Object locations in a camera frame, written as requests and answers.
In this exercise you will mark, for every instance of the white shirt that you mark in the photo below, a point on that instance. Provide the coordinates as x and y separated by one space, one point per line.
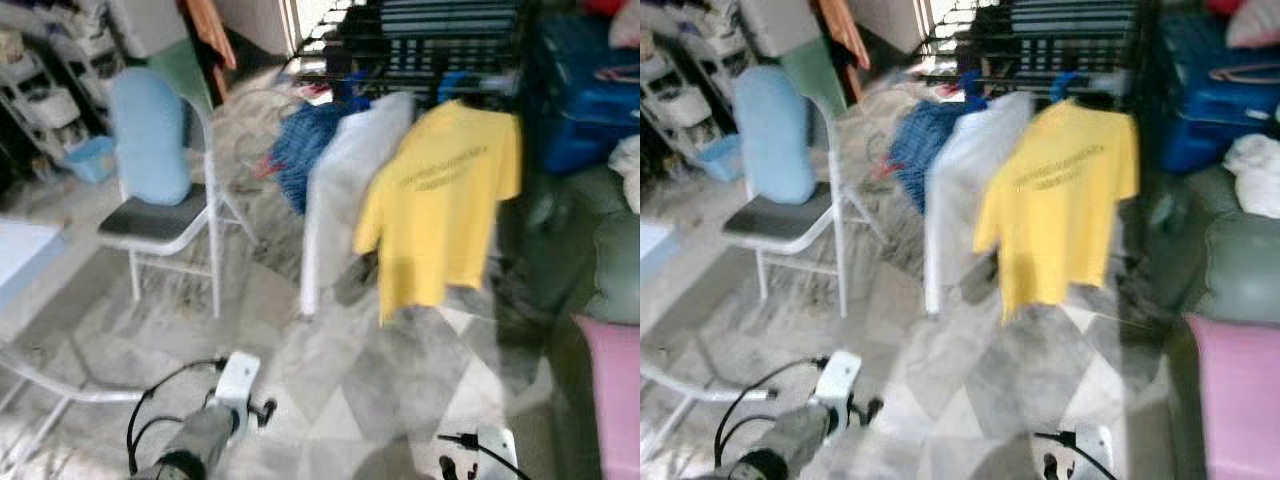
345 190
965 190

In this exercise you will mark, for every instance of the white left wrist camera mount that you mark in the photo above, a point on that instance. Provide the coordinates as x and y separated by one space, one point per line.
238 385
838 383

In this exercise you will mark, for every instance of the black clothes drying rack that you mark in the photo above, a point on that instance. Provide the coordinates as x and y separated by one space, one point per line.
1075 45
450 45

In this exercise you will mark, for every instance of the wooden table with peach cloth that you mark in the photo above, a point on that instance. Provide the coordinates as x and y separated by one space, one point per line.
210 30
840 30

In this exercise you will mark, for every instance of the white crumpled cloth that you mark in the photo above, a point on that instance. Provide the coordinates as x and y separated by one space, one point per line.
628 170
1255 170

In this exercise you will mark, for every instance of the pink mat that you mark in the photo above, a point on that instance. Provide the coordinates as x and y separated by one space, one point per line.
1235 400
612 400

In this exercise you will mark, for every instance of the white pink folded blanket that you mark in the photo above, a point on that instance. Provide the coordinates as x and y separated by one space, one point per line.
625 25
1255 25

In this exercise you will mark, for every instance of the light blue plastic bin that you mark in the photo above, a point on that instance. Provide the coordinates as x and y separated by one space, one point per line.
720 155
90 158

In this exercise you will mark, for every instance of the white grey folding chair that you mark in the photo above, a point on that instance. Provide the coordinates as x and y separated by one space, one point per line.
790 220
165 225

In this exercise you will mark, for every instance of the green cabinet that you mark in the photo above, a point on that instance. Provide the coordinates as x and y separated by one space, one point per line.
185 70
815 70

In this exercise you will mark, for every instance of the white drawer cart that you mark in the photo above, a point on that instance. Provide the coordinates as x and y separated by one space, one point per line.
40 100
85 40
670 100
715 40

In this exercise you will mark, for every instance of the pink plastic hanger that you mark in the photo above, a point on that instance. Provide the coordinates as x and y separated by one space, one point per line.
1240 73
615 73

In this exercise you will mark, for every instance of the yellow shirt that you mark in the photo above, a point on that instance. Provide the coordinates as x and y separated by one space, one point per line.
435 200
1055 200

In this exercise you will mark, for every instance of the light blue pillow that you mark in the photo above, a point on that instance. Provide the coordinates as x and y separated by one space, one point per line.
150 135
775 135

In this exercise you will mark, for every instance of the blue hard-shell suitcase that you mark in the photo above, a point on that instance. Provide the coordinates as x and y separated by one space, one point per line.
580 90
1210 90

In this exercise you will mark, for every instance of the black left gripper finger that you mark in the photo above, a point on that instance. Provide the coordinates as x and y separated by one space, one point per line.
868 408
266 408

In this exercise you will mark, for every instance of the coral red hanger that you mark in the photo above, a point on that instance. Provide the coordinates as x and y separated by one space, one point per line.
885 165
263 165

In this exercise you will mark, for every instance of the blue plaid shirt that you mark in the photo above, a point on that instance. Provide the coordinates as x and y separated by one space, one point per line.
925 140
305 140

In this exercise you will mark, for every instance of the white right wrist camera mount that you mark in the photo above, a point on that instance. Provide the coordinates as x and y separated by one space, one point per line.
497 455
1095 452

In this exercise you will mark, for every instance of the blue plastic hanger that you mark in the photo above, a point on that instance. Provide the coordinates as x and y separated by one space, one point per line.
452 85
1065 85

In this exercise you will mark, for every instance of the grey-green sofa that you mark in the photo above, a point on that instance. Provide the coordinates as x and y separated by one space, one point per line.
1230 260
590 250

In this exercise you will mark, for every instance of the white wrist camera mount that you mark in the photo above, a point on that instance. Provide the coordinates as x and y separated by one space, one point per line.
497 455
238 385
838 383
1095 452

